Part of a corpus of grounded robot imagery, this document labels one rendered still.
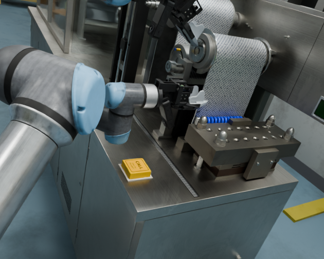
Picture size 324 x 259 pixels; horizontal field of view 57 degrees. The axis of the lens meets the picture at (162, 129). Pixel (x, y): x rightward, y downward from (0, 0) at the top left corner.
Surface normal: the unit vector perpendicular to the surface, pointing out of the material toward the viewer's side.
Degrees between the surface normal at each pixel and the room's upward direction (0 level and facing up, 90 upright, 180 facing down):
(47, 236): 0
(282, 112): 90
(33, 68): 44
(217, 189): 0
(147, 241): 90
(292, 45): 90
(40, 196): 0
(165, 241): 90
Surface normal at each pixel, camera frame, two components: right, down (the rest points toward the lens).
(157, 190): 0.23, -0.86
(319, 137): -0.86, 0.05
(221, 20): 0.43, 0.54
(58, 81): 0.07, -0.34
